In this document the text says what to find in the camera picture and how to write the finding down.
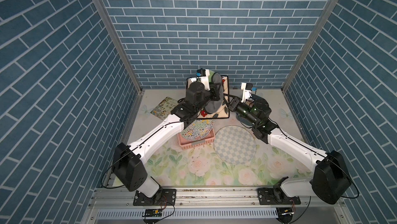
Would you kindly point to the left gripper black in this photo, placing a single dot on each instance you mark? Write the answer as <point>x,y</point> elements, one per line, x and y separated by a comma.
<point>213,95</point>

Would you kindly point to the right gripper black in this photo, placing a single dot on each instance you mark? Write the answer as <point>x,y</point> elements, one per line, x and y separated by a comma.
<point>235,105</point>

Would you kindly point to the square floral plate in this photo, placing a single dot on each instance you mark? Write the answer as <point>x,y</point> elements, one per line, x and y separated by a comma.
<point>206,93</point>

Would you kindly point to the blue checkered round plate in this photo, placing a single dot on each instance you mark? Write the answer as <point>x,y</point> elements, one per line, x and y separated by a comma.
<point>235,145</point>

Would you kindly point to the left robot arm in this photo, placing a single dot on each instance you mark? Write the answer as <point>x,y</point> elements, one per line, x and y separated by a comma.
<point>129,160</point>

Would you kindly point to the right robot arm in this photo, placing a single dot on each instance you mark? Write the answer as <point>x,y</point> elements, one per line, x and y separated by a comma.
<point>330,177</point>

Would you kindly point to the round colourful speckled plate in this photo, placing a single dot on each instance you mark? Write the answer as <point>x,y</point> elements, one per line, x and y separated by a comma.
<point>198,130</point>

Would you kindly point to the dark green plastic bin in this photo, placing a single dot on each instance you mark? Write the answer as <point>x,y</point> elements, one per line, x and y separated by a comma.
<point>240,120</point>

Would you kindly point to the pink perforated plastic basket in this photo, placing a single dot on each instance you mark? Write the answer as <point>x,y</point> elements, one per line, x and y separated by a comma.
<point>186,144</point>

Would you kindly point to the small green circuit board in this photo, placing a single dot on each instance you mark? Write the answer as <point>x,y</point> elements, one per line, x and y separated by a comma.
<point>152,213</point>

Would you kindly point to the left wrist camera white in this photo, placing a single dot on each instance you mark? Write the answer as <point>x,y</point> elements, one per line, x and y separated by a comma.
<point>203,76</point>

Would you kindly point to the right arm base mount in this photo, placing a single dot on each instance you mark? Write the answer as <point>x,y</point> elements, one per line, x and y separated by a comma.
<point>275,196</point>

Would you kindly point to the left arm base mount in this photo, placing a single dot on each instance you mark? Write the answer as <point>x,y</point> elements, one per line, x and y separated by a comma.
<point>162,196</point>

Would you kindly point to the aluminium rail frame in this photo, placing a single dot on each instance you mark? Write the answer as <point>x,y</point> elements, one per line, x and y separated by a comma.
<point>211,205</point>

